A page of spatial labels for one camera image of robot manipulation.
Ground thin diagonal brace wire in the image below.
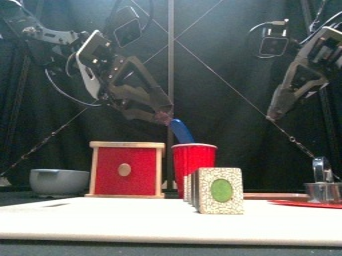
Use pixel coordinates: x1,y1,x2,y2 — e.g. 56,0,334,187
0,0,226,176
133,0,342,183

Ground red plate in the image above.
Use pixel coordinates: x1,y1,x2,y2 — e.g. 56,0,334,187
266,199,342,210

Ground brown wooden board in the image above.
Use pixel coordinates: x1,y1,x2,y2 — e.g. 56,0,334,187
243,192,312,202

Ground shiny metal pot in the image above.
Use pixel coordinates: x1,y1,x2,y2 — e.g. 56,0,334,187
304,156,342,205

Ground grey bowl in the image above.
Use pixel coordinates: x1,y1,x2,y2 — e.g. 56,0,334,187
28,168,91,197

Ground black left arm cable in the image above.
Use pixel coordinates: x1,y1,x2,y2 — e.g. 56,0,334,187
43,49,105,108

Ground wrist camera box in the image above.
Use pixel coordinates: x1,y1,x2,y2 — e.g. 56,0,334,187
111,5,145,48
258,19,292,58

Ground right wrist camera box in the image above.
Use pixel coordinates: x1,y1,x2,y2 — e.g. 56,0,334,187
258,19,292,58

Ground toy sushi piece green centre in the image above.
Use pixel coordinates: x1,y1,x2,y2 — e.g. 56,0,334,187
197,167,246,215

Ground white cutting board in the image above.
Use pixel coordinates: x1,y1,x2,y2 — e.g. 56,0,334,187
0,196,342,248

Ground red plastic cup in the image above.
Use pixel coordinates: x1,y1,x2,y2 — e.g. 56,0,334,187
171,142,219,200

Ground grey vertical frame pole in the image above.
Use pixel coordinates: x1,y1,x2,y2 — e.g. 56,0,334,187
166,0,177,192

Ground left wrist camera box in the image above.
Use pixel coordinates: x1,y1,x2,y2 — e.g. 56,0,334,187
111,5,145,48

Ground red wooden box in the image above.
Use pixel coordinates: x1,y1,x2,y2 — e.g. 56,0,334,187
85,140,167,199

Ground black cloth backdrop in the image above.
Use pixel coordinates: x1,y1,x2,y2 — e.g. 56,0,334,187
0,0,342,198

